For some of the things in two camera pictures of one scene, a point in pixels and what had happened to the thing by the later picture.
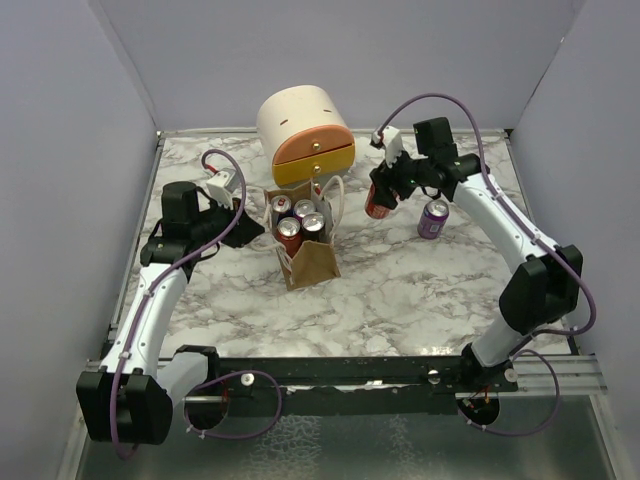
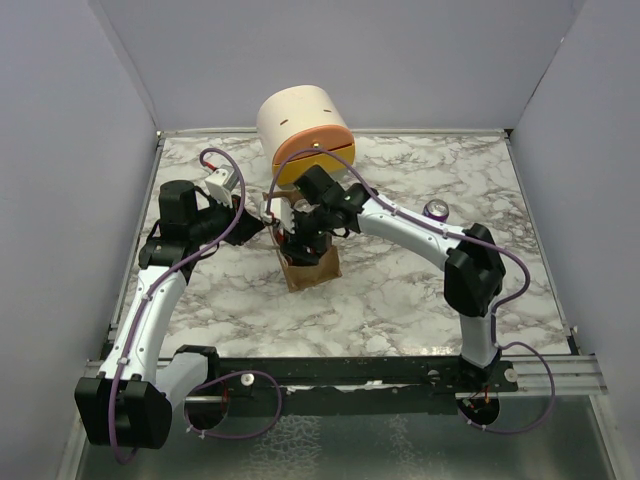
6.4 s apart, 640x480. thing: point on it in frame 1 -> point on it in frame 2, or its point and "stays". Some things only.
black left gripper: [244, 230] stays
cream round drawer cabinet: [305, 135] stays
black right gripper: [382, 193] -> [292, 244]
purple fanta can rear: [433, 219] stays
